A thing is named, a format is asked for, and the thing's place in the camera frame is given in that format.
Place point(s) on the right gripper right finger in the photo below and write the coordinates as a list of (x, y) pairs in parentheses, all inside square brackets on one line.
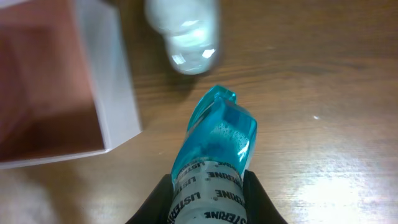
[(258, 205)]

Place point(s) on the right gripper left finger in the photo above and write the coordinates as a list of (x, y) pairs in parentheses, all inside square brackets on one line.
[(155, 208)]

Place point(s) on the blue Listerine mouthwash bottle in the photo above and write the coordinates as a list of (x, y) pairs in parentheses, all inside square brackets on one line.
[(208, 172)]

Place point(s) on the clear spray bottle dark liquid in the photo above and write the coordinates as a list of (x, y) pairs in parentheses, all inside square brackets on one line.
[(190, 30)]

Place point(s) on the white cardboard box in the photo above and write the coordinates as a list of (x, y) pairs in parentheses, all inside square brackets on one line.
[(66, 84)]

